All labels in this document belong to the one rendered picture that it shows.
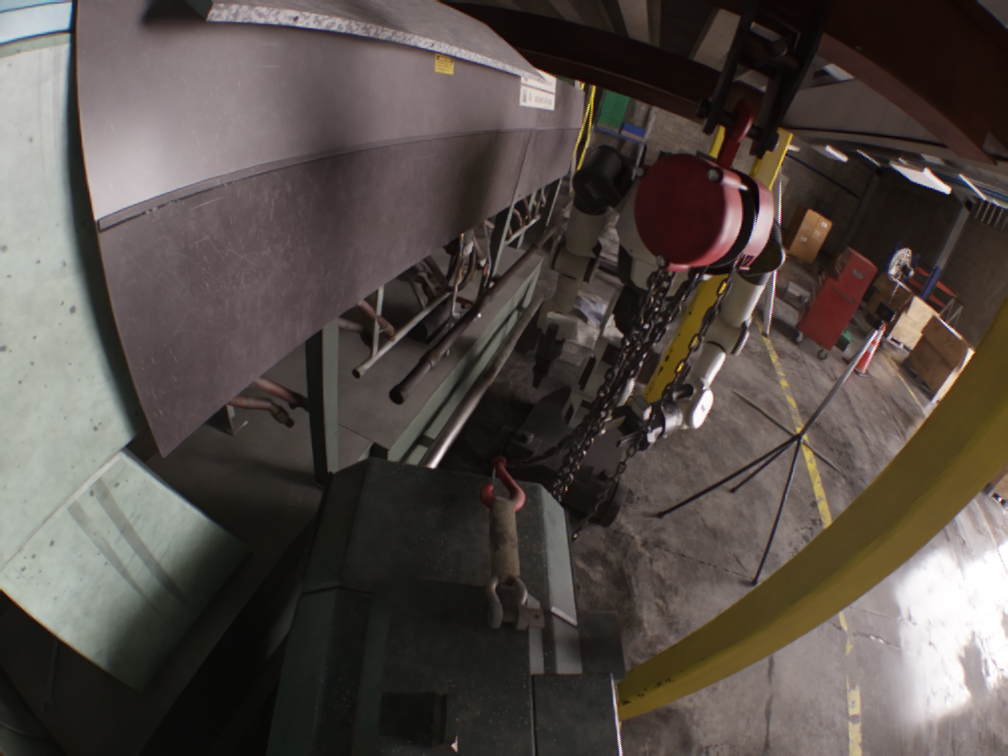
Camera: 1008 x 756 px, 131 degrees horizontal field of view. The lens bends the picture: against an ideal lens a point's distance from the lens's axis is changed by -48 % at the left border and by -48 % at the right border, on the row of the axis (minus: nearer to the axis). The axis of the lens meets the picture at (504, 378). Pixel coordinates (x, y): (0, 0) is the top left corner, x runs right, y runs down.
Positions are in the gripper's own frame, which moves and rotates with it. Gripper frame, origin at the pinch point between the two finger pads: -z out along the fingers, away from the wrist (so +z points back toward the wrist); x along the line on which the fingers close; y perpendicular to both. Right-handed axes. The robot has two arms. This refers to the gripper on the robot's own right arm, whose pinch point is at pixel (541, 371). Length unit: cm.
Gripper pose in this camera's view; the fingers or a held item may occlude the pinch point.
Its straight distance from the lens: 157.6
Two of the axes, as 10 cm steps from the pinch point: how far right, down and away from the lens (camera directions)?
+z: 1.5, -6.6, -7.4
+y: 9.1, 3.8, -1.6
